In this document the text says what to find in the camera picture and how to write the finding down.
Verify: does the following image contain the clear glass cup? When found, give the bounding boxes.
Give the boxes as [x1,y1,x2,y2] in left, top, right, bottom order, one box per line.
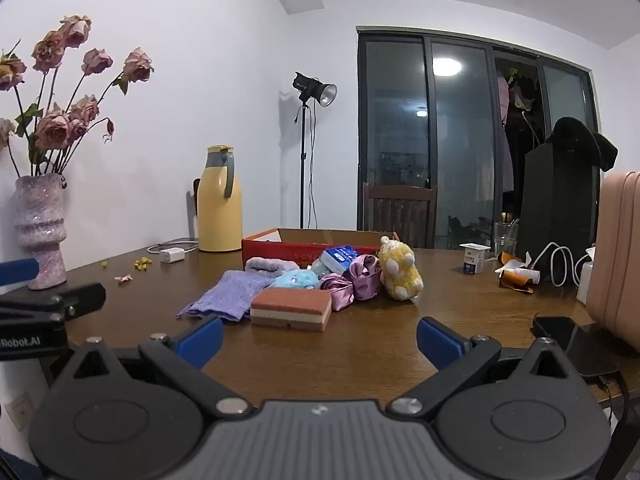
[493,220,520,258]

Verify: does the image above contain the purple knitted cloth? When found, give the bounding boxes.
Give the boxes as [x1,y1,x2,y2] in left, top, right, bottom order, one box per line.
[176,270,273,323]

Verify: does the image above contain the dried pink roses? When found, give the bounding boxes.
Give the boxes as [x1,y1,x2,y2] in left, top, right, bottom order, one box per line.
[0,14,155,178]

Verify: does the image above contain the black phone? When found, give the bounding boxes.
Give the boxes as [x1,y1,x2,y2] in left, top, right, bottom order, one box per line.
[531,315,623,380]

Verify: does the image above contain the brown layered sponge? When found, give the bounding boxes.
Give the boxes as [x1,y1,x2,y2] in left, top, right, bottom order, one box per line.
[250,287,333,332]

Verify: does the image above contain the white yogurt cup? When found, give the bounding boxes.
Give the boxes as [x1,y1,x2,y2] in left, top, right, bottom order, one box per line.
[459,242,490,276]

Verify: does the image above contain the white charger cable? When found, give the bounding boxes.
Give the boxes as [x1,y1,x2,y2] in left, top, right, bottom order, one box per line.
[147,241,200,255]

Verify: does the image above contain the white looped cable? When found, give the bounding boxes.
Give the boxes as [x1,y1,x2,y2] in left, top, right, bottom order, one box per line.
[530,242,596,288]

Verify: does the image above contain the yellow spotted plush toy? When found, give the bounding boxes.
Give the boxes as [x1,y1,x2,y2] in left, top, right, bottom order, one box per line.
[377,236,425,302]

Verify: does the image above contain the blue tissue packet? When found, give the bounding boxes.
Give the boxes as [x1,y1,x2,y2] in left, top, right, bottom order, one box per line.
[319,245,361,277]

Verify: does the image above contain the yellow thermos jug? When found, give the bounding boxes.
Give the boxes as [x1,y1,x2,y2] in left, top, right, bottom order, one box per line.
[196,145,244,253]

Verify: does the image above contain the pink suitcase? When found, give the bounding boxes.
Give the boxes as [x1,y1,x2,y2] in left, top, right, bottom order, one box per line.
[585,171,640,352]

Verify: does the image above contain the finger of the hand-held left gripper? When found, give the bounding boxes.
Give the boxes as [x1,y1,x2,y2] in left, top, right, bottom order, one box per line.
[0,283,107,332]
[0,258,40,288]

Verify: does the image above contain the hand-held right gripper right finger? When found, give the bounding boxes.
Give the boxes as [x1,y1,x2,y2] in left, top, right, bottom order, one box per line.
[385,317,583,418]

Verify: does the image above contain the white wall socket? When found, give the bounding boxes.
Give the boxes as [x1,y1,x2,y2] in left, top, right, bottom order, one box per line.
[2,390,36,431]

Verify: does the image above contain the scattered yellow petal bits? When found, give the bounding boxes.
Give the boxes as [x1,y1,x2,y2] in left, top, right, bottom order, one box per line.
[100,257,153,272]

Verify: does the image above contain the sliding glass door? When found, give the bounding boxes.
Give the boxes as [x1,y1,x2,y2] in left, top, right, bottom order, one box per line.
[356,26,601,250]

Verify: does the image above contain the pink speckled vase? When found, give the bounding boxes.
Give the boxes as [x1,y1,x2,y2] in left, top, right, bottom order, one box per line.
[14,174,68,291]

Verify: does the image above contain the red cardboard box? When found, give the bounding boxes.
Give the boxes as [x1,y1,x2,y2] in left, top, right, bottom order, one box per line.
[241,228,401,270]

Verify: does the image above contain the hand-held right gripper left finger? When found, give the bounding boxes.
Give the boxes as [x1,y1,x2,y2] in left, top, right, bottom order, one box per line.
[60,316,253,418]

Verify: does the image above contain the studio light on stand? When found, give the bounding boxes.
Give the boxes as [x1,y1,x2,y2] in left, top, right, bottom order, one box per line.
[292,71,338,229]

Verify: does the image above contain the purple satin scrunchie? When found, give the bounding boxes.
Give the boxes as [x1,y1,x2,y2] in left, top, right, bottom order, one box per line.
[317,254,383,313]

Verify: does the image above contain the black monitor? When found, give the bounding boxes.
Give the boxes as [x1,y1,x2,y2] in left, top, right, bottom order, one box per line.
[516,141,601,283]

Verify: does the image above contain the pink hanging garment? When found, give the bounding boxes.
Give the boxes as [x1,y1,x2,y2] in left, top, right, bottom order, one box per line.
[496,71,516,193]

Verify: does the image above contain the orange torn wrapper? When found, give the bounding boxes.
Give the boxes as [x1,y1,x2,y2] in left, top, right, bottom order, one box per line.
[495,251,542,293]

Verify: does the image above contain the black hat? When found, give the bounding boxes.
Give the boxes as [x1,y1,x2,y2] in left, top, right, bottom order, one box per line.
[545,116,619,172]

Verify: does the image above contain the white power brick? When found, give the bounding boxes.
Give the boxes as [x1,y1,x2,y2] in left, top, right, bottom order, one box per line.
[576,247,598,306]

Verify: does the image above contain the lilac fluffy cloth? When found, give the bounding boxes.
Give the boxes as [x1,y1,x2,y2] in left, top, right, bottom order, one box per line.
[244,257,297,281]

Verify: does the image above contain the light blue plush toy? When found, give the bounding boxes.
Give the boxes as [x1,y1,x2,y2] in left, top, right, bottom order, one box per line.
[271,268,321,291]

